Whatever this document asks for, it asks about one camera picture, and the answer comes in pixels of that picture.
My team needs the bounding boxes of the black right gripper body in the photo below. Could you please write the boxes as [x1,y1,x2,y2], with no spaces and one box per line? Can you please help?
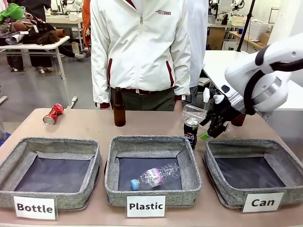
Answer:
[205,87,245,127]

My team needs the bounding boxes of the black Pepsi can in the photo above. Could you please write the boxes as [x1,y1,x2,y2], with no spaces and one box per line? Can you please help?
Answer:
[183,117,200,150]

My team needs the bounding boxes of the grey basket labelled Can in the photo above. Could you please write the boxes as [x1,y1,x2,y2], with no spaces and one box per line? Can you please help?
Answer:
[204,139,303,209]

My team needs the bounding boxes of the white Can label card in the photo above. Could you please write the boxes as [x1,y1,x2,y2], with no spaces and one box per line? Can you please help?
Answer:
[241,192,285,213]

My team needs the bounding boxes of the grey basket labelled Plastic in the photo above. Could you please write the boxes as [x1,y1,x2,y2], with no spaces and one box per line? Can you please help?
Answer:
[104,135,203,209]

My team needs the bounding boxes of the crushed red soda can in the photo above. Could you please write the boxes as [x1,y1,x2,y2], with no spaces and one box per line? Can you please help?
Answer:
[42,103,65,125]

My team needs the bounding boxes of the grey basket labelled Bottle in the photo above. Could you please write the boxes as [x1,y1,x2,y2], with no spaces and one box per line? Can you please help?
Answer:
[0,136,103,211]

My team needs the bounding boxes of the clear plastic bag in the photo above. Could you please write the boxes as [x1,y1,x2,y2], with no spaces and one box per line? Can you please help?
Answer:
[181,104,211,126]

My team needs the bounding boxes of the crushed clear plastic bottle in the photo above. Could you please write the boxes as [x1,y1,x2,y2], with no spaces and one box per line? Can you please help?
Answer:
[130,162,181,191]

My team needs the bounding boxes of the person's dark grey trousers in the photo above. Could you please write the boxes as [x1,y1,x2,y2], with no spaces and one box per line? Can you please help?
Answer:
[110,87,176,112]

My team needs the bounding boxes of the wooden workbench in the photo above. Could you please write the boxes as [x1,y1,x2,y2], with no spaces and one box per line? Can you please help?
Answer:
[229,30,269,51]

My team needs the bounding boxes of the person in white coat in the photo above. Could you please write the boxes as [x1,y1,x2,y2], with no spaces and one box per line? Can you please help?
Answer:
[186,0,209,105]

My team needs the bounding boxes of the cardboard box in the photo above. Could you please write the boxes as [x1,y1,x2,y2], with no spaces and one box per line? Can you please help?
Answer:
[259,32,271,46]

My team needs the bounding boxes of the black tripod stand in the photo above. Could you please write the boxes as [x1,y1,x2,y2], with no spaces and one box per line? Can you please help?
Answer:
[236,0,257,52]

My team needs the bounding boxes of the tall brown glass bottle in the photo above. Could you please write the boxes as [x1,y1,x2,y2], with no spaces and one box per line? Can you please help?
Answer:
[113,87,126,127]

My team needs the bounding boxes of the stack of white bins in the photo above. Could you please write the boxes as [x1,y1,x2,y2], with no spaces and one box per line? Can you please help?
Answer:
[248,18,273,36]

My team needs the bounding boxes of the white Plastic label card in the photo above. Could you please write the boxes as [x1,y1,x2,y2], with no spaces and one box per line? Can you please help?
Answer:
[126,195,166,218]

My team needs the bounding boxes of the person in white jacket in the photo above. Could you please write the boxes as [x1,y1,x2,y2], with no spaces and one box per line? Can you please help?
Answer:
[89,0,191,110]

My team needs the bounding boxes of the orange garment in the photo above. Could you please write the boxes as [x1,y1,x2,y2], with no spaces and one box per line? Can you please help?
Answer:
[82,0,92,49]

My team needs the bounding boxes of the white table with clothes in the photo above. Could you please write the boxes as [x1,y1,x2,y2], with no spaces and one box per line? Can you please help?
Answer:
[0,35,78,108]

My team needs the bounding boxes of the white Bottle label card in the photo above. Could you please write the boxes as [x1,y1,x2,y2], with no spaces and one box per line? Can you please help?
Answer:
[13,195,58,220]

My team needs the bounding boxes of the pile of dark clothes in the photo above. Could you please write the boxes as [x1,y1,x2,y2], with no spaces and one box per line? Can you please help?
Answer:
[0,9,67,46]

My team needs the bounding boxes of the green cloth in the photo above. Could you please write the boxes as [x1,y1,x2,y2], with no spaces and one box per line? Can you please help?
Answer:
[0,2,25,22]

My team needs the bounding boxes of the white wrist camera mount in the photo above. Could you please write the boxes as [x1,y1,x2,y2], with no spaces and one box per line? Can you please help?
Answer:
[203,87,212,104]

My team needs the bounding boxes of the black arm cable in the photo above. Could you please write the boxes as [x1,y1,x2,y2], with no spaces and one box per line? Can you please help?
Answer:
[243,60,303,116]

